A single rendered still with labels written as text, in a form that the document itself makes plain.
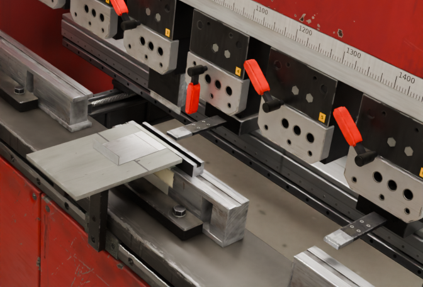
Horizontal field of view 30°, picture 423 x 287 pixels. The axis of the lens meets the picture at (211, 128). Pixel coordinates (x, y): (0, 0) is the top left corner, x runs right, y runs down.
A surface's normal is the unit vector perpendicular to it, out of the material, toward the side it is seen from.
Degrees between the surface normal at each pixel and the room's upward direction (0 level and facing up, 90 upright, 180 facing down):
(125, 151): 0
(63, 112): 90
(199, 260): 0
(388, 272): 0
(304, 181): 90
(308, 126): 90
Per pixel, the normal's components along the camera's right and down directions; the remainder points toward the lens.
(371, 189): -0.73, 0.25
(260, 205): 0.11, -0.87
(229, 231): 0.66, 0.42
